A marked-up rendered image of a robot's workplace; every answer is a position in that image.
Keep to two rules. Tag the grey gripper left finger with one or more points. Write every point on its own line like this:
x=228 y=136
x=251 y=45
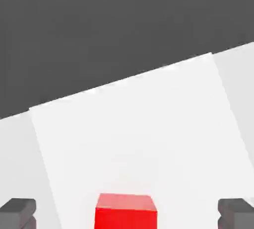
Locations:
x=16 y=213

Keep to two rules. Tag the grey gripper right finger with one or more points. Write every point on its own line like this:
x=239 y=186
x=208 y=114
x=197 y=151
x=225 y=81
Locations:
x=237 y=214

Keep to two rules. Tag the small red cube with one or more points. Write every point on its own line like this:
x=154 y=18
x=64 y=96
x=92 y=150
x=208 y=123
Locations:
x=125 y=215

